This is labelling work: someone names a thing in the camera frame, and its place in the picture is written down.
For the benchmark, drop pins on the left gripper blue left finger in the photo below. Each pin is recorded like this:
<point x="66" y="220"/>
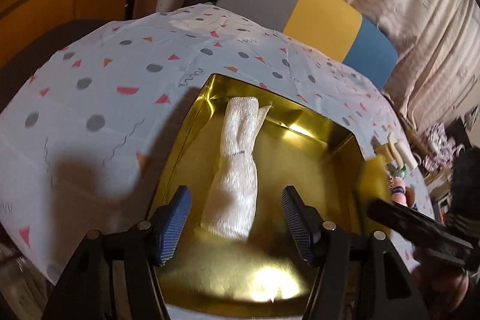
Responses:
<point x="172" y="221"/>

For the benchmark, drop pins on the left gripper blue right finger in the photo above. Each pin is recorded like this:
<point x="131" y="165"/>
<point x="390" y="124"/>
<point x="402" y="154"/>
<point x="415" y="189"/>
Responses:
<point x="301" y="220"/>

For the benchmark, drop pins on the white towel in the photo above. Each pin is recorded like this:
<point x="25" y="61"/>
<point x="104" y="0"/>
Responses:
<point x="230" y="208"/>

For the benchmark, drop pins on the pink dishcloth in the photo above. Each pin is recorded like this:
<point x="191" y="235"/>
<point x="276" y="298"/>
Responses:
<point x="398" y="191"/>

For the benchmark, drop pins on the yellow sponge block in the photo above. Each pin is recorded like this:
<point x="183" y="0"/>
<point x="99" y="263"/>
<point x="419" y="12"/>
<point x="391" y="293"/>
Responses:
<point x="372" y="184"/>

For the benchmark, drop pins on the brown makeup sponge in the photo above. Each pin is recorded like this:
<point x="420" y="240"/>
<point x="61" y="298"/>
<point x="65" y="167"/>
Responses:
<point x="410" y="197"/>

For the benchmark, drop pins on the person right hand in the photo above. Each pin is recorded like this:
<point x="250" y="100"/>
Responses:
<point x="442" y="287"/>

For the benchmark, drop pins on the green lid jar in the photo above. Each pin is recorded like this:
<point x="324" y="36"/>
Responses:
<point x="399" y="172"/>

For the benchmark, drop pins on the pile of clothes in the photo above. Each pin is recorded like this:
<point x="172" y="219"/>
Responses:
<point x="442" y="150"/>

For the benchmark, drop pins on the white foam sponge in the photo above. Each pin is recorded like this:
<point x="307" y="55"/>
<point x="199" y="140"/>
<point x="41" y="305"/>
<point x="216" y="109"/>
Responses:
<point x="407" y="155"/>

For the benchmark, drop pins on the cream scouring pad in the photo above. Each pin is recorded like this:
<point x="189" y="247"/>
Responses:
<point x="392" y="141"/>

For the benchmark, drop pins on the dull yellow sponge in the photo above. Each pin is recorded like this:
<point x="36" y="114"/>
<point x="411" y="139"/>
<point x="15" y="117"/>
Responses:
<point x="385" y="151"/>

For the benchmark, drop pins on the patterned tablecloth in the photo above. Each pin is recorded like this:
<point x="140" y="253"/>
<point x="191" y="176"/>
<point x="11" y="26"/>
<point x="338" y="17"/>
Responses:
<point x="112" y="124"/>

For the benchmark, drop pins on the grey yellow blue chair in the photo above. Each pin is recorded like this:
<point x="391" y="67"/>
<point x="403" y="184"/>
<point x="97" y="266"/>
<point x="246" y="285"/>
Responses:
<point x="333" y="27"/>

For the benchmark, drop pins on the beige curtain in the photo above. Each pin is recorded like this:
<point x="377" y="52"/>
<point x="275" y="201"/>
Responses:
<point x="437" y="42"/>

